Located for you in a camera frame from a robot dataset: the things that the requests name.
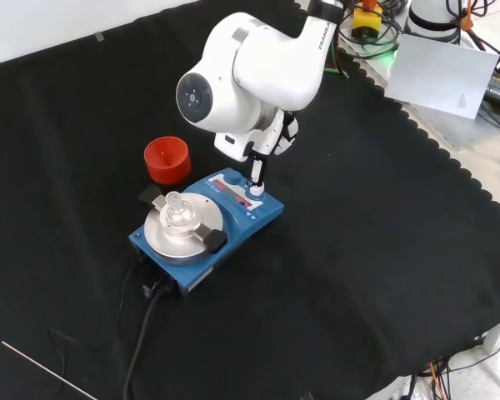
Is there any pale board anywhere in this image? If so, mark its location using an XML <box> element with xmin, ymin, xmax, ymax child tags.
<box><xmin>385</xmin><ymin>32</ymin><xmax>500</xmax><ymax>121</ymax></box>

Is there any thin glass rod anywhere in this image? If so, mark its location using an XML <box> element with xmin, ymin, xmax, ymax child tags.
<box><xmin>1</xmin><ymin>341</ymin><xmax>99</xmax><ymax>400</ymax></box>

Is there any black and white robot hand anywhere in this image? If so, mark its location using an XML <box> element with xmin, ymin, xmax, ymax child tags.
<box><xmin>213</xmin><ymin>107</ymin><xmax>300</xmax><ymax>197</ymax></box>

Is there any orange robot cable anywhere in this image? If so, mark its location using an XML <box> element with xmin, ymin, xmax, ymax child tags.
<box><xmin>457</xmin><ymin>0</ymin><xmax>476</xmax><ymax>33</ymax></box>

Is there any grey base plate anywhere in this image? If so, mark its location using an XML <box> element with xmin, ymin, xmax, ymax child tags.
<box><xmin>353</xmin><ymin>41</ymin><xmax>500</xmax><ymax>148</ymax></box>

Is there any heater with blue base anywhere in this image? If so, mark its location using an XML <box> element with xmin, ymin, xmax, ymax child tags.
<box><xmin>127</xmin><ymin>167</ymin><xmax>285</xmax><ymax>296</ymax></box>

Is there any black bench cloth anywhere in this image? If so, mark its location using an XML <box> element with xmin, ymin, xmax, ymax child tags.
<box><xmin>0</xmin><ymin>0</ymin><xmax>500</xmax><ymax>400</ymax></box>

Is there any yellow stop button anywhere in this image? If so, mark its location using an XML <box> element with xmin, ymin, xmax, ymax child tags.
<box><xmin>352</xmin><ymin>0</ymin><xmax>387</xmax><ymax>43</ymax></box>

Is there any black heater power cable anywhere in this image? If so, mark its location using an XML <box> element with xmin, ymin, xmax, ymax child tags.
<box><xmin>122</xmin><ymin>282</ymin><xmax>172</xmax><ymax>400</ymax></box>

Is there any clear round-bottom glass flask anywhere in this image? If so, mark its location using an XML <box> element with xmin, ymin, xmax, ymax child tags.
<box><xmin>160</xmin><ymin>191</ymin><xmax>197</xmax><ymax>228</ymax></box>

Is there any red ribbed plastic cup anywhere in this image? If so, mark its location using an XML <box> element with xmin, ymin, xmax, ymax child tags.
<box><xmin>143</xmin><ymin>135</ymin><xmax>193</xmax><ymax>186</ymax></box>

